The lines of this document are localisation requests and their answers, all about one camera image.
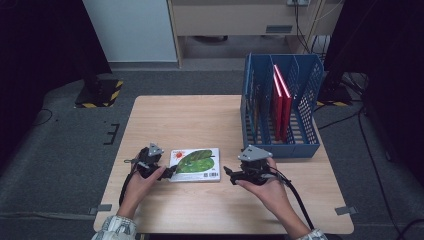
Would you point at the beige wooden desk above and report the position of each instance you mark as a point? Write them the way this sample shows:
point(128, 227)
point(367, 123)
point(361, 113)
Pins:
point(233, 16)

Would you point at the black curtain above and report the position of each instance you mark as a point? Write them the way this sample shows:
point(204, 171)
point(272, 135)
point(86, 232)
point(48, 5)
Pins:
point(393, 66)
point(33, 50)

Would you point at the blue file rack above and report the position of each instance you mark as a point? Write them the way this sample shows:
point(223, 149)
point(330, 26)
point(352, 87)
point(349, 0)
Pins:
point(283, 151)

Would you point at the white power strip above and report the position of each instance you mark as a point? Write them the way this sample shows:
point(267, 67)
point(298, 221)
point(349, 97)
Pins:
point(298, 2)

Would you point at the person's left hand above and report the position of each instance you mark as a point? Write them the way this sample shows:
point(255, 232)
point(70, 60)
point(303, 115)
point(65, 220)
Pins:
point(138, 191)

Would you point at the gray tape strip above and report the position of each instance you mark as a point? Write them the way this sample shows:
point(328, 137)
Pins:
point(345, 210)
point(100, 209)

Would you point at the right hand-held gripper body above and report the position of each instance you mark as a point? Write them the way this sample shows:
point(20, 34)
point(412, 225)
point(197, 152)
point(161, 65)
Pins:
point(256, 173)

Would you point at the person's right hand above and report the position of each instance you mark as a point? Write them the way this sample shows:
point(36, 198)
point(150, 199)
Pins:
point(275, 196)

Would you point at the white cabinet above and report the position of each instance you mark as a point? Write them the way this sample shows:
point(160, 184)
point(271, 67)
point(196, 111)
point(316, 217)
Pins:
point(133, 30)

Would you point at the white green leaf book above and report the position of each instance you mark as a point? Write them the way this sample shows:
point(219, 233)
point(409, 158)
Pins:
point(200, 161)

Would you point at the red picture book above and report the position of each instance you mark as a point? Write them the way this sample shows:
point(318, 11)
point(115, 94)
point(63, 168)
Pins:
point(277, 116)
point(287, 116)

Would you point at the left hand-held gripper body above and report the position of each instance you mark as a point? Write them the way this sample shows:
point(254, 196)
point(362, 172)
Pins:
point(148, 165)

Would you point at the black stand base striped tape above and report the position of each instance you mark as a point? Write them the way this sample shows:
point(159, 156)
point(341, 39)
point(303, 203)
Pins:
point(333, 96)
point(100, 95)

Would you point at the dark blue picture book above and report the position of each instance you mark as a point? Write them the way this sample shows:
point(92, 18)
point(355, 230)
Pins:
point(255, 113)

